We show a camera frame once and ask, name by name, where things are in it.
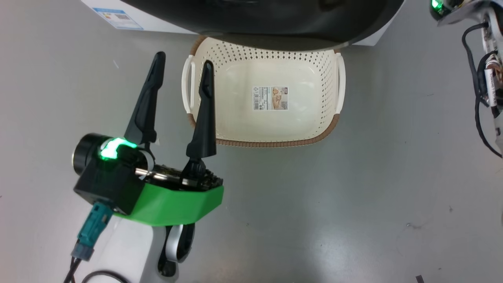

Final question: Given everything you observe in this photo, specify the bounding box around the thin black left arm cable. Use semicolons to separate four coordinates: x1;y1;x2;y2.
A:
63;257;130;283

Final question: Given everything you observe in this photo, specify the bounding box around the teal left camera cable connector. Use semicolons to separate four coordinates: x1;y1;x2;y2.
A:
72;202;114;262

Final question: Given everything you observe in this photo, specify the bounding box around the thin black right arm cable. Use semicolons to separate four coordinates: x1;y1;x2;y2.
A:
462;22;503;158

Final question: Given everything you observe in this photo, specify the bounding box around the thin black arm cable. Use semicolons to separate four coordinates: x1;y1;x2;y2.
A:
63;257;130;283
462;22;503;158

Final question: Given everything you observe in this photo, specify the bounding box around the paper basket label sticker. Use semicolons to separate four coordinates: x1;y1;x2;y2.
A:
252;86;288;111

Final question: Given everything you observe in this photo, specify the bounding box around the blue energy label sticker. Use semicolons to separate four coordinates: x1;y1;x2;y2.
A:
103;8;144;30

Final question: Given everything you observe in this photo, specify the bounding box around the white washing machine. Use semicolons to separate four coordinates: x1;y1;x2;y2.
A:
81;0;405;47

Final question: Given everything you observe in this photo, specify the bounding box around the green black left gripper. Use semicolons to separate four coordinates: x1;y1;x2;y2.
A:
114;51;225;227

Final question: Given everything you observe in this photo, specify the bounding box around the dark round washing machine door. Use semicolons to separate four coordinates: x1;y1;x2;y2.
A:
120;0;404;51

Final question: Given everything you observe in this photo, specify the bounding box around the cream perforated laundry basket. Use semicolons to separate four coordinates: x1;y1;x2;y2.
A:
182;35;346;148

